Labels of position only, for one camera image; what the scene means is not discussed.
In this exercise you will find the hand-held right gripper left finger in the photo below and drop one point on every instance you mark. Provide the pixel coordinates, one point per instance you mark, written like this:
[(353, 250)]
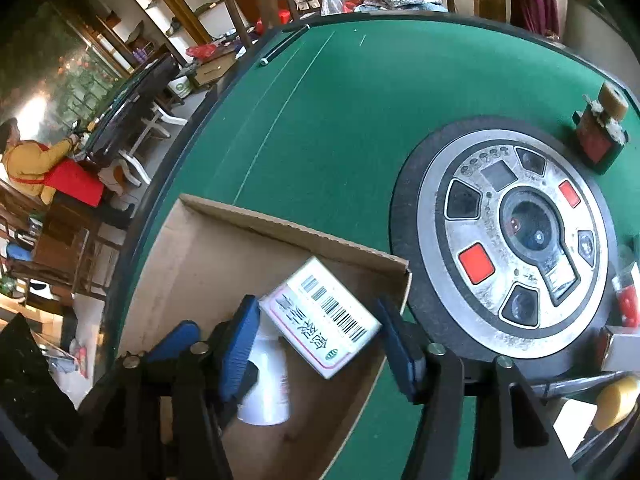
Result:
[(242, 345)]

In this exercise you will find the wooden chair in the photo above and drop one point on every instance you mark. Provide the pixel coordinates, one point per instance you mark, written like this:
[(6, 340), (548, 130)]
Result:
[(240, 5)]

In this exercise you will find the white barcode medicine box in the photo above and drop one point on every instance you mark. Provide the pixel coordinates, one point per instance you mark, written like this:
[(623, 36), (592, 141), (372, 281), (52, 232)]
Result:
[(320, 315)]

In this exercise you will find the small red white tube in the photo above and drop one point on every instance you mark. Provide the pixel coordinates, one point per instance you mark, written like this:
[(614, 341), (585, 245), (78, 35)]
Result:
[(627, 300)]

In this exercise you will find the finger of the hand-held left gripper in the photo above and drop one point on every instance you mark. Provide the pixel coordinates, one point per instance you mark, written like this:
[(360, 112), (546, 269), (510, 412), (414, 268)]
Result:
[(175, 339)]

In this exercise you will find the black red container with tape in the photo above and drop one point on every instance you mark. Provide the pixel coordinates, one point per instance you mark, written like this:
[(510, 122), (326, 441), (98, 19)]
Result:
[(597, 135)]

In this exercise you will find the white plastic bottle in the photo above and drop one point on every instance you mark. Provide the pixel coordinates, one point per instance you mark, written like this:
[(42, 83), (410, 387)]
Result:
[(267, 390)]

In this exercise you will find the black stick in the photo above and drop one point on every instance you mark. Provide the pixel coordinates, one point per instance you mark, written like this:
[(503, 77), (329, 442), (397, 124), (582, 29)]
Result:
[(284, 44)]

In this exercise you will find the round mahjong table control panel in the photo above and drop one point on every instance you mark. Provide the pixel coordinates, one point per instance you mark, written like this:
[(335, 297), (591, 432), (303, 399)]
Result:
[(505, 240)]

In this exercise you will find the yellow snack packet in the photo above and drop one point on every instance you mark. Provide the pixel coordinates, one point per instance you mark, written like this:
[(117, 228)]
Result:
[(617, 402)]

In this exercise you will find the dark dining table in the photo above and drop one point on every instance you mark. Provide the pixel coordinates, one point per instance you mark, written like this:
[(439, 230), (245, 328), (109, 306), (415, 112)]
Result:
[(135, 105)]

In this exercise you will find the cardboard box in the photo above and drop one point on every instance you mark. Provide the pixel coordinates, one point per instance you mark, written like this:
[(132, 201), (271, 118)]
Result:
[(200, 270)]

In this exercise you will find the white bucket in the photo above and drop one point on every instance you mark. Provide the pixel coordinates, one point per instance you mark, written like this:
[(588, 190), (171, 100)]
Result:
[(180, 87)]

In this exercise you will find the white plastic chair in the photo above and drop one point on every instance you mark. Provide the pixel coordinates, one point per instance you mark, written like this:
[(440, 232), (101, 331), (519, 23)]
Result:
[(150, 130)]

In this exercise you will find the white toothpaste tube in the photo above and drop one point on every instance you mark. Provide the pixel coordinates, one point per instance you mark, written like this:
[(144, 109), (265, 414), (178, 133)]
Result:
[(622, 350)]

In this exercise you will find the red plastic bag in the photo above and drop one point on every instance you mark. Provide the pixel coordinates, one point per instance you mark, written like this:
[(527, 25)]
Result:
[(201, 51)]

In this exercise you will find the clear plastic bag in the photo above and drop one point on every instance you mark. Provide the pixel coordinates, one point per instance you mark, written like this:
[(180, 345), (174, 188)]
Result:
[(331, 1)]

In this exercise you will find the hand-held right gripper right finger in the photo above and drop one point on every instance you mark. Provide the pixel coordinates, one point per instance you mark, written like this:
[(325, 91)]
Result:
[(400, 352)]

